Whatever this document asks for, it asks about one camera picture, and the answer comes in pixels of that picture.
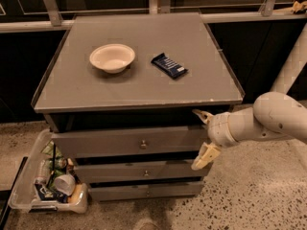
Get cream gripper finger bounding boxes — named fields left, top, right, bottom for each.
left=192, top=109, right=213, bottom=125
left=191, top=143, right=222, bottom=171

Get green chip bag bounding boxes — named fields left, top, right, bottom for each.
left=41, top=140, right=62, bottom=158

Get dark blue snack bar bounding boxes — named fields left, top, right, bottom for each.
left=151, top=53, right=188, bottom=80

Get grey drawer cabinet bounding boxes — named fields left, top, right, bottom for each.
left=33, top=13, right=244, bottom=190

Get grey bottom drawer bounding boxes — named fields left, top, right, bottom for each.
left=88, top=181, right=203, bottom=201

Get white paper cup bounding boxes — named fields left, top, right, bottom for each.
left=54, top=174, right=76, bottom=196

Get clear plastic bin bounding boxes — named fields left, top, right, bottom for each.
left=9, top=129, right=87, bottom=214

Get grey top drawer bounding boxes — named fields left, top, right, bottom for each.
left=52, top=126, right=208, bottom=158

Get grey drawer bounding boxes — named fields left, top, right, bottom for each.
left=52, top=126, right=208, bottom=158
left=88, top=181, right=203, bottom=201
left=75, top=159, right=212, bottom=183

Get metal railing frame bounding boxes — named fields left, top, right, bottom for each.
left=0, top=0, right=306, bottom=34

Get yellow sponge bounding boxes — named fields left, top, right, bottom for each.
left=68, top=184, right=83, bottom=204

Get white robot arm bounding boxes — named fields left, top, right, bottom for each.
left=191, top=26, right=307, bottom=171

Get grey middle drawer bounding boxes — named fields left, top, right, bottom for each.
left=75, top=159, right=212, bottom=183

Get blue snack wrapper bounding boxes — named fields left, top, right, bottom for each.
left=35, top=184, right=68, bottom=203

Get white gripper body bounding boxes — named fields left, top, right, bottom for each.
left=207, top=112, right=238, bottom=148

